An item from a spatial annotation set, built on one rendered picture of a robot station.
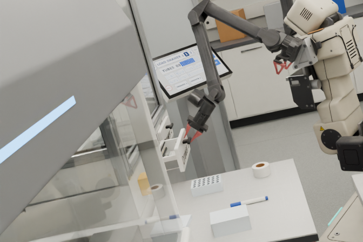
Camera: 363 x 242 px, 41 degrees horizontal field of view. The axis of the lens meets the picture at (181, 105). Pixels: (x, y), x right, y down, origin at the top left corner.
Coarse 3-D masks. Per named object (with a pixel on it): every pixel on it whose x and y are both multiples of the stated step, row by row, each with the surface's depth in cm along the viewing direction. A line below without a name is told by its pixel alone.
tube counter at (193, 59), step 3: (192, 57) 314; (195, 57) 314; (183, 60) 310; (186, 60) 311; (189, 60) 311; (192, 60) 312; (195, 60) 313; (198, 60) 313; (177, 63) 307; (180, 63) 308; (183, 63) 308; (186, 63) 309; (189, 63) 310; (177, 66) 306; (180, 66) 306; (183, 66) 307
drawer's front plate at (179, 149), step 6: (180, 132) 226; (180, 138) 217; (186, 138) 231; (180, 144) 213; (186, 144) 227; (174, 150) 205; (180, 150) 210; (180, 156) 207; (186, 156) 220; (180, 162) 206; (186, 162) 217; (180, 168) 207
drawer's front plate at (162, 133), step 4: (168, 116) 264; (164, 120) 256; (168, 120) 261; (164, 124) 250; (168, 124) 259; (160, 128) 243; (164, 128) 248; (160, 132) 237; (164, 132) 245; (168, 132) 254; (172, 132) 265; (160, 136) 238; (164, 136) 243; (172, 136) 263; (160, 140) 238
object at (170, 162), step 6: (174, 138) 232; (168, 144) 232; (174, 144) 232; (168, 150) 233; (168, 156) 209; (174, 156) 208; (168, 162) 209; (174, 162) 208; (168, 168) 209; (174, 168) 209
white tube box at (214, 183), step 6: (192, 180) 201; (198, 180) 200; (204, 180) 198; (210, 180) 196; (216, 180) 194; (222, 180) 199; (192, 186) 195; (198, 186) 193; (204, 186) 192; (210, 186) 192; (216, 186) 192; (222, 186) 193; (192, 192) 193; (198, 192) 193; (204, 192) 193; (210, 192) 193
